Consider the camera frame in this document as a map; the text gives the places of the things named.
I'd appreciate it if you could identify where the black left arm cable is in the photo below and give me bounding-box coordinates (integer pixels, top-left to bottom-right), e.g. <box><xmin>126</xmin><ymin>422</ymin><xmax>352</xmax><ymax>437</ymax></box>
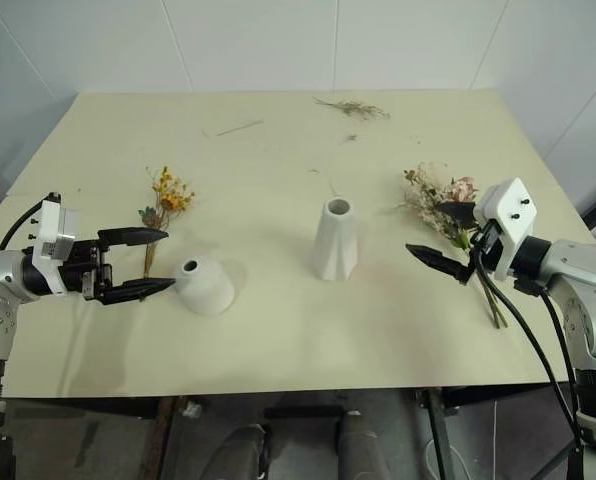
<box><xmin>0</xmin><ymin>201</ymin><xmax>47</xmax><ymax>252</ymax></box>

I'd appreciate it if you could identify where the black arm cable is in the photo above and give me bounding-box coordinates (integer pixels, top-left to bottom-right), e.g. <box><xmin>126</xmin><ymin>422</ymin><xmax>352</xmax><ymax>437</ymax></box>
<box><xmin>469</xmin><ymin>234</ymin><xmax>587</xmax><ymax>454</ymax></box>
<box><xmin>515</xmin><ymin>278</ymin><xmax>587</xmax><ymax>441</ymax></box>
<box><xmin>0</xmin><ymin>201</ymin><xmax>47</xmax><ymax>252</ymax></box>

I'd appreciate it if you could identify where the pink rose dried bouquet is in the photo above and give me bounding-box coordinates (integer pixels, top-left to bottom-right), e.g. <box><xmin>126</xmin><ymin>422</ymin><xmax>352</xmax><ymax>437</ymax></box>
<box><xmin>391</xmin><ymin>161</ymin><xmax>510</xmax><ymax>330</ymax></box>

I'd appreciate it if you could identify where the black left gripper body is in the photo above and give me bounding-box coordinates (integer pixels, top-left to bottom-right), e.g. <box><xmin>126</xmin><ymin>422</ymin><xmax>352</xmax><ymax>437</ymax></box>
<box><xmin>57</xmin><ymin>237</ymin><xmax>115</xmax><ymax>302</ymax></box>

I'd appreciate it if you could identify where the thin pale dried stem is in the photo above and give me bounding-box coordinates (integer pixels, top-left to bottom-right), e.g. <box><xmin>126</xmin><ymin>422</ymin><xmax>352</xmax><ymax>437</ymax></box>
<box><xmin>216</xmin><ymin>119</ymin><xmax>265</xmax><ymax>138</ymax></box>

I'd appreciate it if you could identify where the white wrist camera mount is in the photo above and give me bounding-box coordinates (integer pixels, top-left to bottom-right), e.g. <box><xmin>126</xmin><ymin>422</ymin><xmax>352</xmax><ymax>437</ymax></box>
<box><xmin>27</xmin><ymin>192</ymin><xmax>82</xmax><ymax>296</ymax></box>
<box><xmin>471</xmin><ymin>176</ymin><xmax>539</xmax><ymax>280</ymax></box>

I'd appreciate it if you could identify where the dried twig sprig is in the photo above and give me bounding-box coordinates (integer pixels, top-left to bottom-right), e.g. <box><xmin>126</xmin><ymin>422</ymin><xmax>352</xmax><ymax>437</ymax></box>
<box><xmin>313</xmin><ymin>95</ymin><xmax>392</xmax><ymax>122</ymax></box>

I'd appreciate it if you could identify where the tall white ceramic vase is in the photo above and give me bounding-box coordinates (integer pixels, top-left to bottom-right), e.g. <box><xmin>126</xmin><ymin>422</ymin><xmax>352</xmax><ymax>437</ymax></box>
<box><xmin>310</xmin><ymin>196</ymin><xmax>362</xmax><ymax>283</ymax></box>

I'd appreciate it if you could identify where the yellow dried flower bunch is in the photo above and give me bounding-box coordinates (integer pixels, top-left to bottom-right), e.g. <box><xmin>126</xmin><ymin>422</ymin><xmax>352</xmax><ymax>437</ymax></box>
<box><xmin>137</xmin><ymin>165</ymin><xmax>197</xmax><ymax>279</ymax></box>

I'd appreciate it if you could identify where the short white ceramic vase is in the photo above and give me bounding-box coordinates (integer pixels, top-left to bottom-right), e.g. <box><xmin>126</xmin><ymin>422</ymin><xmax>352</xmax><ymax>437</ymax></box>
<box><xmin>175</xmin><ymin>254</ymin><xmax>237</xmax><ymax>316</ymax></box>

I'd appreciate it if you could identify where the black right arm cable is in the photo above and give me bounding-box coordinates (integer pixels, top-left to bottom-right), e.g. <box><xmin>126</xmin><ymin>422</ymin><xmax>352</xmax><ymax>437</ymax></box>
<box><xmin>515</xmin><ymin>278</ymin><xmax>587</xmax><ymax>441</ymax></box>
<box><xmin>469</xmin><ymin>234</ymin><xmax>587</xmax><ymax>454</ymax></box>

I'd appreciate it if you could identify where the thin white cord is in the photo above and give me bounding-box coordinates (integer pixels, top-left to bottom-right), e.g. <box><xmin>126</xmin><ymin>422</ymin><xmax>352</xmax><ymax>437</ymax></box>
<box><xmin>489</xmin><ymin>398</ymin><xmax>503</xmax><ymax>454</ymax></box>

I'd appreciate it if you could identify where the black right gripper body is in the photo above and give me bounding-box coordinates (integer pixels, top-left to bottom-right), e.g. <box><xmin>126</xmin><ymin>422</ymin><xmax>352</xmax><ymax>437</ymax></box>
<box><xmin>469</xmin><ymin>219</ymin><xmax>503</xmax><ymax>275</ymax></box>

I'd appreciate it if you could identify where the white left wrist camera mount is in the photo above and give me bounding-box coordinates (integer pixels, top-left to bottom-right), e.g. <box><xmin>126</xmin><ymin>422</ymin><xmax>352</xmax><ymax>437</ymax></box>
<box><xmin>27</xmin><ymin>192</ymin><xmax>82</xmax><ymax>296</ymax></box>

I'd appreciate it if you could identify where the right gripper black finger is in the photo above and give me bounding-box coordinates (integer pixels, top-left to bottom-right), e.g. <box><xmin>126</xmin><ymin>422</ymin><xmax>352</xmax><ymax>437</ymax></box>
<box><xmin>405</xmin><ymin>243</ymin><xmax>475</xmax><ymax>286</ymax></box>
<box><xmin>437</xmin><ymin>200</ymin><xmax>479</xmax><ymax>225</ymax></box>

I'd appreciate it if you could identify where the black table frame leg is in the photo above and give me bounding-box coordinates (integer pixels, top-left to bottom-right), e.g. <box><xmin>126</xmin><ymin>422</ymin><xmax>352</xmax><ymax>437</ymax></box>
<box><xmin>419</xmin><ymin>388</ymin><xmax>455</xmax><ymax>480</ymax></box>

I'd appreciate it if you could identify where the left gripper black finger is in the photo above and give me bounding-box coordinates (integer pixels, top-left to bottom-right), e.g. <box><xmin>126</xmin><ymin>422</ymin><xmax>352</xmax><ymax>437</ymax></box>
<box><xmin>97</xmin><ymin>226</ymin><xmax>171</xmax><ymax>249</ymax></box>
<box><xmin>97</xmin><ymin>278</ymin><xmax>177</xmax><ymax>307</ymax></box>

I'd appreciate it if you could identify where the dark rounded shape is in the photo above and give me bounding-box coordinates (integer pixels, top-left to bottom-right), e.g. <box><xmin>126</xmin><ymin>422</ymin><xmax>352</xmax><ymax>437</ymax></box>
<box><xmin>205</xmin><ymin>423</ymin><xmax>270</xmax><ymax>480</ymax></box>

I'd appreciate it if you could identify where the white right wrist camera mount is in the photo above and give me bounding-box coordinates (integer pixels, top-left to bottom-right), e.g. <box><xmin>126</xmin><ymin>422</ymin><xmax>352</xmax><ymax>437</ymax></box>
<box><xmin>471</xmin><ymin>176</ymin><xmax>539</xmax><ymax>280</ymax></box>

